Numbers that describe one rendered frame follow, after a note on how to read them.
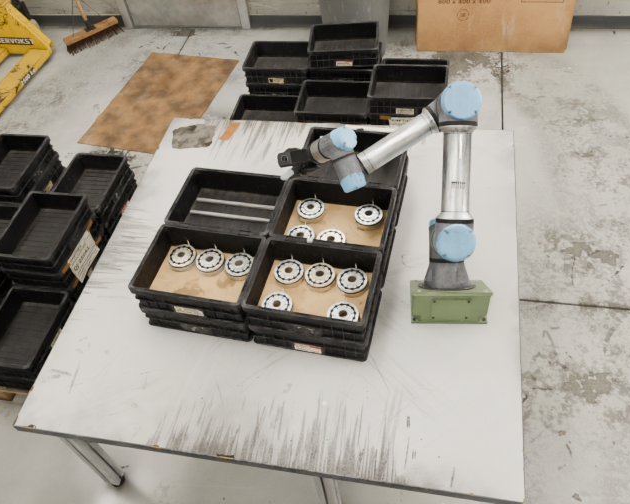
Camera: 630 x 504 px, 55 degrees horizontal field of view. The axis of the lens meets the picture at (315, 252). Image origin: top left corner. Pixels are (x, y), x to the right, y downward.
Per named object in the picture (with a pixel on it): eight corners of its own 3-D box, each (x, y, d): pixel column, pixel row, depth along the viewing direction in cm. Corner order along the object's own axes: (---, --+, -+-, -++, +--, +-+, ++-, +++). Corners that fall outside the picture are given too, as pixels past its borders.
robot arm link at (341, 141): (345, 154, 180) (334, 127, 179) (323, 164, 189) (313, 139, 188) (363, 147, 185) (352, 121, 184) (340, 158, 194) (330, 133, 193)
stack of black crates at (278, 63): (321, 88, 392) (316, 41, 367) (313, 117, 374) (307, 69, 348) (262, 86, 400) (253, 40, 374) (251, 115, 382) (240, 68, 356)
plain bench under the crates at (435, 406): (494, 235, 317) (514, 129, 264) (493, 566, 218) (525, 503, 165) (207, 215, 348) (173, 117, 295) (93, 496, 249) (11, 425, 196)
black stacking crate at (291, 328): (382, 273, 207) (382, 252, 198) (365, 347, 189) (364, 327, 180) (273, 258, 216) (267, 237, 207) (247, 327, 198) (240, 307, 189)
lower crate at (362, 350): (383, 292, 215) (383, 271, 206) (367, 365, 197) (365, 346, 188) (277, 276, 224) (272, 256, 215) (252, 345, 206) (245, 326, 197)
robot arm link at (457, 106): (467, 258, 196) (474, 86, 190) (477, 264, 181) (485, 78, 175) (430, 257, 196) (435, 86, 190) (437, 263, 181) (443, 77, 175)
